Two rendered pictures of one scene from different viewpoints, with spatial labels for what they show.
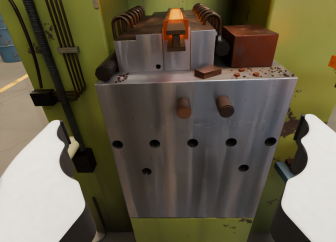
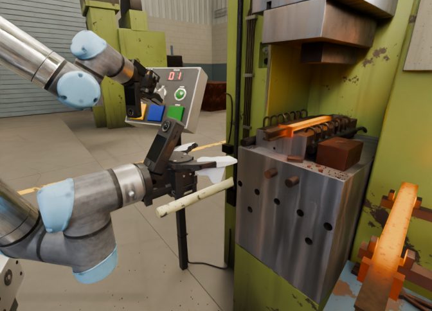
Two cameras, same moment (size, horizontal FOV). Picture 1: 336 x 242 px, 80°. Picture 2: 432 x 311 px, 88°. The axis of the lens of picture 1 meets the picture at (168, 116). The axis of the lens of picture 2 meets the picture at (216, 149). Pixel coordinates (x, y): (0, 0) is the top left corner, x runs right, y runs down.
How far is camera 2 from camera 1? 0.48 m
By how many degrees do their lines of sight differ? 43
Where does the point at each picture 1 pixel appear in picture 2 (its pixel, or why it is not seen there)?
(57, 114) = not seen: hidden behind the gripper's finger
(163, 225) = (252, 263)
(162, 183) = (256, 223)
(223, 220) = (292, 289)
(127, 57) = (260, 138)
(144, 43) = not seen: hidden behind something
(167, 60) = (279, 146)
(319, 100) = not seen: outside the picture
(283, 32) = (393, 155)
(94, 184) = (233, 218)
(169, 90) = (269, 161)
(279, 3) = (388, 131)
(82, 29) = (256, 117)
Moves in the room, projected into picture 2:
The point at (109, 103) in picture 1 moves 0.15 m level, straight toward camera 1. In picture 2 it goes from (241, 158) to (224, 173)
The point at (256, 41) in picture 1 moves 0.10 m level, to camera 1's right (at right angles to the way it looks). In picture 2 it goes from (332, 151) to (373, 160)
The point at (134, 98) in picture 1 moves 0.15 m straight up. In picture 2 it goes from (252, 160) to (254, 118)
